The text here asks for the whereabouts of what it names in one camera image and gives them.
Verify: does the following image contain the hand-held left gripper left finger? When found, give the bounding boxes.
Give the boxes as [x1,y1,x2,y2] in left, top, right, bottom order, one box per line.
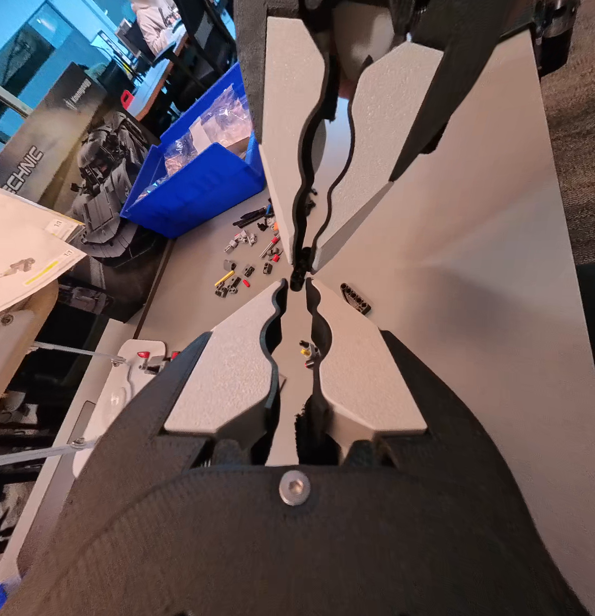
[164,278,289,455]

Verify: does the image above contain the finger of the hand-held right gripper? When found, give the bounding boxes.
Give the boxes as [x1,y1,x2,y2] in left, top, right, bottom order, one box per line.
[258,16,330,265]
[310,41,446,275]

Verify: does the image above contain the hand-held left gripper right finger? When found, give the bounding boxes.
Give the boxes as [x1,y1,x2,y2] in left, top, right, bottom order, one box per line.
[305,278,428,450]

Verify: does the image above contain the partly built lego model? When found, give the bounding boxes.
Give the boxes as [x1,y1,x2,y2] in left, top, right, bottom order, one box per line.
[136,350,182,375]

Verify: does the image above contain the pile of lego pieces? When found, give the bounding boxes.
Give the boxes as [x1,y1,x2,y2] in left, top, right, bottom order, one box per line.
[213,190,317,300]

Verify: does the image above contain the short black lego beam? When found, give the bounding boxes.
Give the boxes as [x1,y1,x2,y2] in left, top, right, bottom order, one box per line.
[289,247,313,293]

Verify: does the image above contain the black curved lego beam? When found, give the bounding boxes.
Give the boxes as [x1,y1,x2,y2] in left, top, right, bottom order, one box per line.
[340,282,373,316]

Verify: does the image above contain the dark printed lego box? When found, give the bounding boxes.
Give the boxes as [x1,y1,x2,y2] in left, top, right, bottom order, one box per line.
[0,63,163,323]

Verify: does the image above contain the clear plastic parts bags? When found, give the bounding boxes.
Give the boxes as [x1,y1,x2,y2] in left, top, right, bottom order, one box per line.
[163,84,255,167]

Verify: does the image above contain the white booklet stand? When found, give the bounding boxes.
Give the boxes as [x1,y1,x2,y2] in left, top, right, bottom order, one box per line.
[0,279,183,482]

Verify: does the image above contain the black office chair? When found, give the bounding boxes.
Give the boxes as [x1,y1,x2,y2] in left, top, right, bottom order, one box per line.
[175,0,236,73]

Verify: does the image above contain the blue plastic bin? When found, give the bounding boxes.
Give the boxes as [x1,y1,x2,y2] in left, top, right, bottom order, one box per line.
[121,63,267,240]

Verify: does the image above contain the wooden workbench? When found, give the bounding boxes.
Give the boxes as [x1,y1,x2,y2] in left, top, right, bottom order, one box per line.
[134,34,190,121]

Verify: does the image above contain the open instruction booklet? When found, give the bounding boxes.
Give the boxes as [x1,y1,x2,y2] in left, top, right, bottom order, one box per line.
[0,185,89,318]

